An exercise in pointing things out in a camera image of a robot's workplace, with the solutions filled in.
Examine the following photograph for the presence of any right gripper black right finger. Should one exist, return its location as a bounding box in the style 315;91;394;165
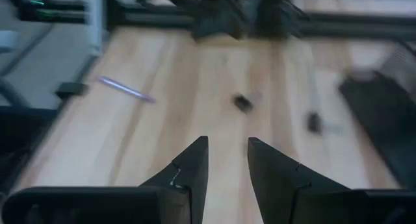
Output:
247;136;416;224

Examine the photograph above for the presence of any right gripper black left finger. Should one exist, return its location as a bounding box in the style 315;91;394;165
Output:
0;135;209;224

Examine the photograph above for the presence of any black binder clip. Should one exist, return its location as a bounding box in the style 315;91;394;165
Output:
232;91;263;114
306;111;345;136

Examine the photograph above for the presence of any teal pencil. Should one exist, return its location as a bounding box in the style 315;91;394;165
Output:
97;75;157;104

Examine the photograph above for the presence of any black mesh desk organizer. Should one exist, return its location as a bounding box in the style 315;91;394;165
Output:
337;44;416;190

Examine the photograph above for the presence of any black table edge clamp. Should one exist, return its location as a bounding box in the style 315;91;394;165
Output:
54;81;89;101

